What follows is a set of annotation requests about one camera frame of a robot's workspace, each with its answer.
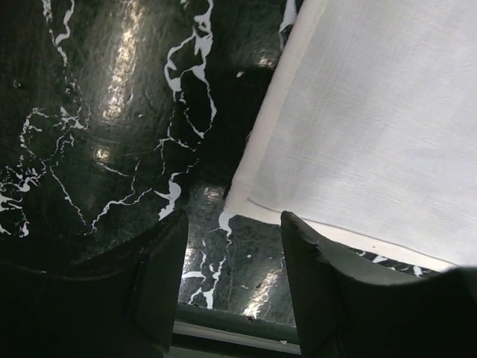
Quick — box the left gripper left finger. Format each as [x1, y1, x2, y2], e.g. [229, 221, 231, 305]
[1, 210, 189, 357]

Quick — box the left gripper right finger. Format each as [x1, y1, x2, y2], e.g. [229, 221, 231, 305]
[280, 211, 476, 357]

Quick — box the white cloth napkin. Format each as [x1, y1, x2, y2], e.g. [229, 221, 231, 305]
[225, 0, 476, 271]

